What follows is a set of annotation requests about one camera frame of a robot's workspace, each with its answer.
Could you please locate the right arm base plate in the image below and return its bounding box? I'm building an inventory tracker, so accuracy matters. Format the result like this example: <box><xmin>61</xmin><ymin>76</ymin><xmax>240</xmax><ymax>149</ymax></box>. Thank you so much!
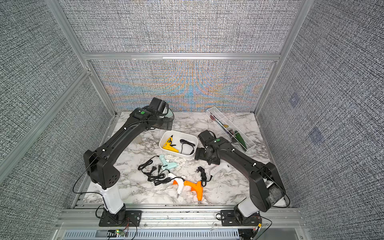
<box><xmin>220</xmin><ymin>210</ymin><xmax>263</xmax><ymax>227</ymax></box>

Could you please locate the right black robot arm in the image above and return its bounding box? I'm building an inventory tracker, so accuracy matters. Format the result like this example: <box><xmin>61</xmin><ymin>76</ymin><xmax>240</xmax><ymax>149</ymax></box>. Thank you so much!
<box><xmin>195</xmin><ymin>130</ymin><xmax>286</xmax><ymax>226</ymax></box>

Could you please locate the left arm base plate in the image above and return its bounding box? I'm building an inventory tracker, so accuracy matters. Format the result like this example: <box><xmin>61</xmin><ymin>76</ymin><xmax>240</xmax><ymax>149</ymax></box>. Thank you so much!
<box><xmin>99</xmin><ymin>209</ymin><xmax>143</xmax><ymax>227</ymax></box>

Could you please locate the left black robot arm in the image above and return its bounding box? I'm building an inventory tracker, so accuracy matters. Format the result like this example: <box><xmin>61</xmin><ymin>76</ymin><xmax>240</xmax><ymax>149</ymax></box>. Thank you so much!
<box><xmin>84</xmin><ymin>98</ymin><xmax>174</xmax><ymax>216</ymax></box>

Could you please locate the yellow glue gun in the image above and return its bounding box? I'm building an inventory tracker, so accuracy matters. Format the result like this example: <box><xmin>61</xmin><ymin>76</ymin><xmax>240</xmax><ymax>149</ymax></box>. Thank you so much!
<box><xmin>163</xmin><ymin>135</ymin><xmax>179</xmax><ymax>153</ymax></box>

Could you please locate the white storage box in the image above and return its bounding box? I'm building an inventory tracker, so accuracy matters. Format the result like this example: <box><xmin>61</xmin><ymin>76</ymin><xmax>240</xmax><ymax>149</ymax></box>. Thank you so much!
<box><xmin>159</xmin><ymin>131</ymin><xmax>199</xmax><ymax>160</ymax></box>

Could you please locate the mint green glue gun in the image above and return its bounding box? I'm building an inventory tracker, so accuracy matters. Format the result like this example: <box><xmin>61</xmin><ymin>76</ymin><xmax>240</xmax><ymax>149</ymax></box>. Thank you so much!
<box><xmin>159</xmin><ymin>155</ymin><xmax>179</xmax><ymax>171</ymax></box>

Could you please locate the clear plastic organizer tray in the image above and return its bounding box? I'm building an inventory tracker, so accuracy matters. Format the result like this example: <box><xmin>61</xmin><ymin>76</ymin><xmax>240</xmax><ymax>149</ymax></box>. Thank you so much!
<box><xmin>207</xmin><ymin>107</ymin><xmax>256</xmax><ymax>153</ymax></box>

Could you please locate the white orange glue gun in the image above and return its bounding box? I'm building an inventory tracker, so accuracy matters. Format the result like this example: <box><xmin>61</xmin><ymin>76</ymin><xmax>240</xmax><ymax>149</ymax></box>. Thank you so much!
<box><xmin>168</xmin><ymin>173</ymin><xmax>184</xmax><ymax>198</ymax></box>

